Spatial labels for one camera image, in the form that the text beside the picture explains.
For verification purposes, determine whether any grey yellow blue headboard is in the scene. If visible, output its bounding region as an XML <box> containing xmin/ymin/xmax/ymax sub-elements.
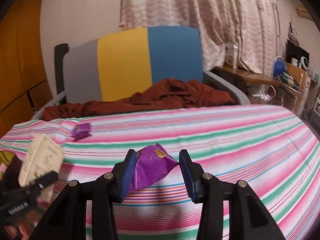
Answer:
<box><xmin>63</xmin><ymin>25</ymin><xmax>204</xmax><ymax>103</ymax></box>

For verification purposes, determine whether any patterned pink curtain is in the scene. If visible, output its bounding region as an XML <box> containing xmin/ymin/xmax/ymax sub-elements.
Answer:
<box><xmin>119</xmin><ymin>0</ymin><xmax>275</xmax><ymax>75</ymax></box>

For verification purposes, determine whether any white carton on table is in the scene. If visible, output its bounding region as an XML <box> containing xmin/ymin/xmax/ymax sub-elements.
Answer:
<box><xmin>225</xmin><ymin>42</ymin><xmax>239</xmax><ymax>69</ymax></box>

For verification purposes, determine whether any wooden wardrobe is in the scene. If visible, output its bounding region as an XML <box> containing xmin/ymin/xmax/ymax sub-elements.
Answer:
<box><xmin>1</xmin><ymin>0</ymin><xmax>53</xmax><ymax>135</ymax></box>

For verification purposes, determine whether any wooden side table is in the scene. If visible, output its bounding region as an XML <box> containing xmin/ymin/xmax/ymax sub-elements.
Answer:
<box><xmin>212</xmin><ymin>66</ymin><xmax>303</xmax><ymax>99</ymax></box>

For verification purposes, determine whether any cream patterned box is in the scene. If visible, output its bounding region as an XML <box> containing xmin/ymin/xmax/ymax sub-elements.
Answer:
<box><xmin>18</xmin><ymin>134</ymin><xmax>66</xmax><ymax>187</ymax></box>

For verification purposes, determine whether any dark red blanket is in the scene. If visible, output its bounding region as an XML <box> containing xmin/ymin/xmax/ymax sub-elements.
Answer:
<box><xmin>41</xmin><ymin>79</ymin><xmax>235</xmax><ymax>121</ymax></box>

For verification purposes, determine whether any small purple candy wrapper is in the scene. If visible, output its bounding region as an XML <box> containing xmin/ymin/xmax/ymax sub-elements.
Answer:
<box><xmin>71</xmin><ymin>123</ymin><xmax>91</xmax><ymax>140</ymax></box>

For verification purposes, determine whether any wall air conditioner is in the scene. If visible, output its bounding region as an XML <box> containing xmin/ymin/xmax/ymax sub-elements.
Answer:
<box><xmin>296</xmin><ymin>4</ymin><xmax>313</xmax><ymax>21</ymax></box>

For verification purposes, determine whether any gold metal tin box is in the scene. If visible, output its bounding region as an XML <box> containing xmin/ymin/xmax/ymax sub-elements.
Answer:
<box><xmin>0</xmin><ymin>151</ymin><xmax>22</xmax><ymax>191</ymax></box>

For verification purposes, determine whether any black foam roll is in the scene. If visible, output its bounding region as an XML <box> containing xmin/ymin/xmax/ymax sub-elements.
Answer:
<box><xmin>54</xmin><ymin>43</ymin><xmax>69</xmax><ymax>94</ymax></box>

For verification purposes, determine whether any purple snack packet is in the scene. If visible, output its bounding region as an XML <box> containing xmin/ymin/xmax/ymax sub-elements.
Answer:
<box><xmin>129</xmin><ymin>143</ymin><xmax>178</xmax><ymax>192</ymax></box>

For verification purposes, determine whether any striped pink green bedsheet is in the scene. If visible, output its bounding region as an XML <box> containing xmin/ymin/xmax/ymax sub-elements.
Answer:
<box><xmin>1</xmin><ymin>105</ymin><xmax>319</xmax><ymax>239</ymax></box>

